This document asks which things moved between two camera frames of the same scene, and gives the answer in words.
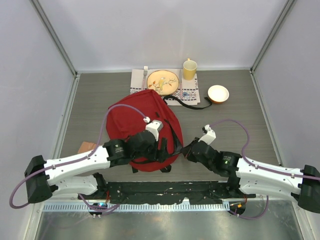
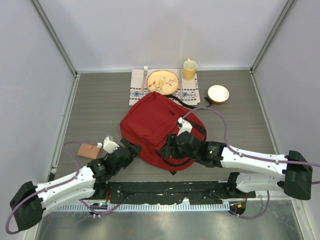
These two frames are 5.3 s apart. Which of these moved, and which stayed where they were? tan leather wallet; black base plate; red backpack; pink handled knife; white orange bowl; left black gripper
Moved: left black gripper; red backpack
Stayed: black base plate; tan leather wallet; pink handled knife; white orange bowl
